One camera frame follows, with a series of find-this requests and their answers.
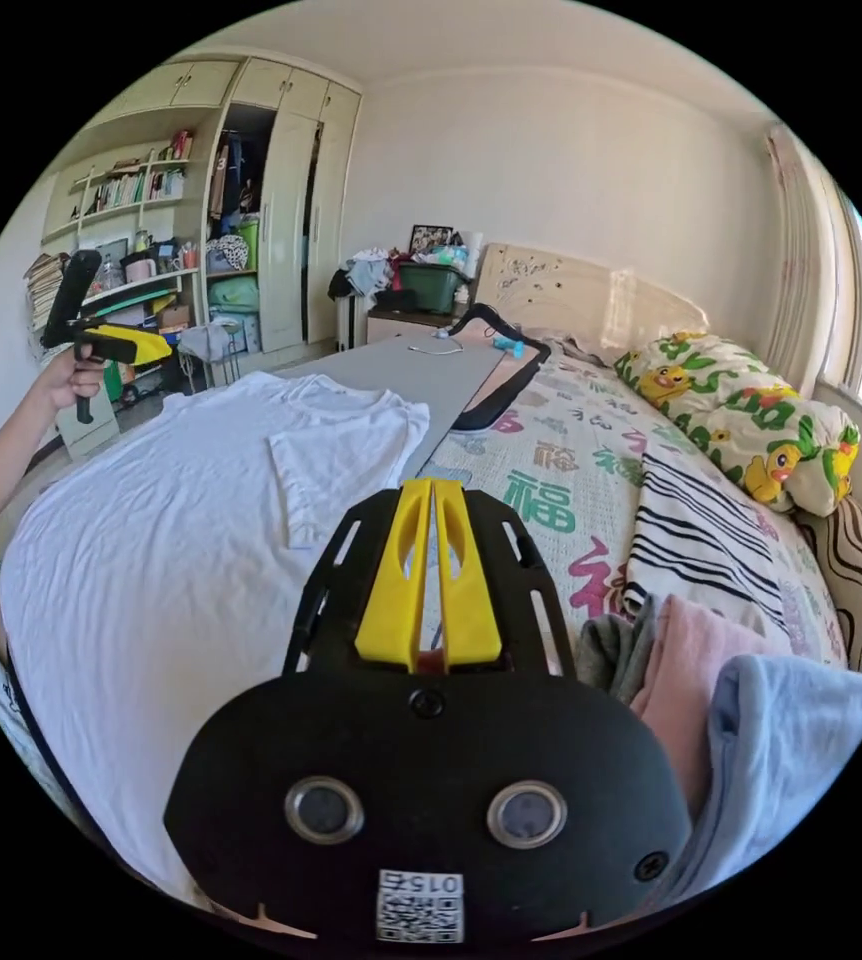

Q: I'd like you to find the black-edged pink bag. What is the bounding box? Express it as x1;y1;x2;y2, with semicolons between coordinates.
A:
448;302;553;433

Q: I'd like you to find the person's left hand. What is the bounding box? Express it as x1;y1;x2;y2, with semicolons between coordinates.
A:
38;346;111;413

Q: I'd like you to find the person's left forearm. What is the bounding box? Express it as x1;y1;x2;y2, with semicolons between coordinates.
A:
0;374;65;528

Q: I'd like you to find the pale pink curtain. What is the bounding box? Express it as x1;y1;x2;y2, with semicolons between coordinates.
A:
763;123;862;400

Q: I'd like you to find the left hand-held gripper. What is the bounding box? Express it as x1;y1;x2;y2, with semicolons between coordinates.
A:
40;317;176;426

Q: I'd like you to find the cream shelf with books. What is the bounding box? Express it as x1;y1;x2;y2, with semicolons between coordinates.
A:
22;112;212;421

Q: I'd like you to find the heap of clothes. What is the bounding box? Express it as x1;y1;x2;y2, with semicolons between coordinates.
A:
328;246;396;303

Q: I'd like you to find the rolled quilt with duck print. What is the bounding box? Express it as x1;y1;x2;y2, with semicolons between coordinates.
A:
613;332;862;519

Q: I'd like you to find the stool with grey cloth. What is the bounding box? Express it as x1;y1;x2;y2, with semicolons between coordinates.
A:
178;317;249;388

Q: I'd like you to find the bed with printed sheet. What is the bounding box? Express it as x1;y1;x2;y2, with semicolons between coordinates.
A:
273;241;862;676

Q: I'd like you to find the grey folding board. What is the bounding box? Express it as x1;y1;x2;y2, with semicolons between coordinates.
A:
273;335;509;481

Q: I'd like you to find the bedside cabinet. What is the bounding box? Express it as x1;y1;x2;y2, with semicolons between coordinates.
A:
364;299;471;348

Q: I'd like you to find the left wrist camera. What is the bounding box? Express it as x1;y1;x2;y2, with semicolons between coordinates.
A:
40;249;104;348

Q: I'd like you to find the white short sleeve shirt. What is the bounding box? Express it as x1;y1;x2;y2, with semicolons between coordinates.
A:
0;371;432;901

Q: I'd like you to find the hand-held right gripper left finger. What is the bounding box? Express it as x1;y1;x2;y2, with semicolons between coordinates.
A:
354;477;433;672

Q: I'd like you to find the pile of clothes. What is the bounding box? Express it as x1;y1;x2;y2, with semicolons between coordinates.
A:
575;449;862;910

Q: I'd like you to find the cream cupboard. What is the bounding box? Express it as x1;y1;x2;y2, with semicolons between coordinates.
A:
93;56;364;358

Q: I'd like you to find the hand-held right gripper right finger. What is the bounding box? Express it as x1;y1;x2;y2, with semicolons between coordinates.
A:
433;477;509;672

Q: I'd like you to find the green plastic bin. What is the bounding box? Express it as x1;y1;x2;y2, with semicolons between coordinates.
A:
397;261;472;316

